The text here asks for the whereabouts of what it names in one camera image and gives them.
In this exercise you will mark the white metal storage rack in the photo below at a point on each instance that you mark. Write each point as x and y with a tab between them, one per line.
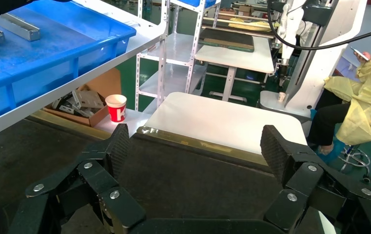
175	46

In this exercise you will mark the grey metal brackets pile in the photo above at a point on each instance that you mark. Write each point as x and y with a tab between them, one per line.
86	100

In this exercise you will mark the smartphone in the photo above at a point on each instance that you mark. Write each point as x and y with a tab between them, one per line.
359	54

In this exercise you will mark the chrome base stool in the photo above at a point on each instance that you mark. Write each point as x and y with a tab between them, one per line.
353	158

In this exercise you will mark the stacked cardboard boxes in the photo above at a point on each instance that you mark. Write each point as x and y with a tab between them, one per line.
245	9

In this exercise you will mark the seated person in yellow coat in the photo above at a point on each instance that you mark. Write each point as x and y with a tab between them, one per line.
366	106

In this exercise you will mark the large blue plastic tray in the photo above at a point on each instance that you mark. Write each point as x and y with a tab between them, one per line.
59	48

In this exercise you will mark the small blue plastic bin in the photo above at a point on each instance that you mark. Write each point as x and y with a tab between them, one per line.
195	2

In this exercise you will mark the brown cardboard box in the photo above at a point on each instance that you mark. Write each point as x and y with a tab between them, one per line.
107	84

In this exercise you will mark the white workshop table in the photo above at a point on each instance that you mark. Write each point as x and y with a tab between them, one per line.
237	59

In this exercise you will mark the white slotted shelf post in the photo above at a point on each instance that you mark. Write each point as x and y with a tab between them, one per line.
162	71

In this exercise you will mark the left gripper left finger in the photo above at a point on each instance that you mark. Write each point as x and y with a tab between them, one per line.
85	181

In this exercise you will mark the yellow folded garment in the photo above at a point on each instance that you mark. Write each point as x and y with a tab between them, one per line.
253	25

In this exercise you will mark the black mat with green edge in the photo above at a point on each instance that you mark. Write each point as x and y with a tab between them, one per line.
227	37

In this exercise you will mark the white neighbouring robot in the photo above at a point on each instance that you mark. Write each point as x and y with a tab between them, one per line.
317	74

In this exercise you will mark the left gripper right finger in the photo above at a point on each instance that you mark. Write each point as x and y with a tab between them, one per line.
317	187

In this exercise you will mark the red and white paper cup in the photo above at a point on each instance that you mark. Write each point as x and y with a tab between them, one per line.
116	111

